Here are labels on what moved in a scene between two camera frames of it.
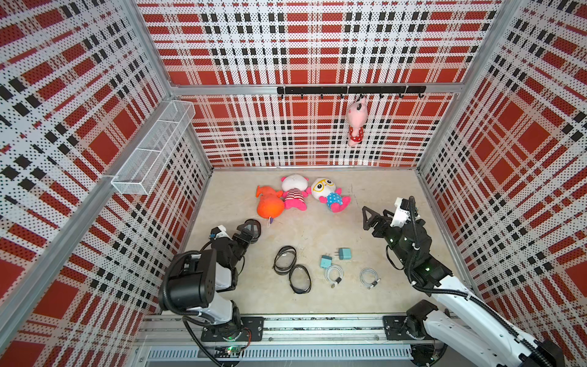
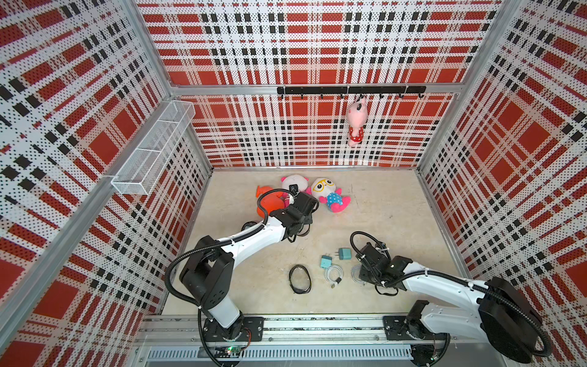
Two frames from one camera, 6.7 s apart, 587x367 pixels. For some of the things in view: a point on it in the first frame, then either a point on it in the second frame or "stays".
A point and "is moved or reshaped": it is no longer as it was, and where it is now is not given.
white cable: (368, 285) is moved or reshaped
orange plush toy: (270, 202) stays
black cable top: (252, 227) stays
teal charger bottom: (325, 261) stays
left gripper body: (238, 247) → (307, 219)
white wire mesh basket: (149, 160) stays
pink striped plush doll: (296, 189) stays
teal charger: (344, 254) stays
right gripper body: (393, 236) → (370, 277)
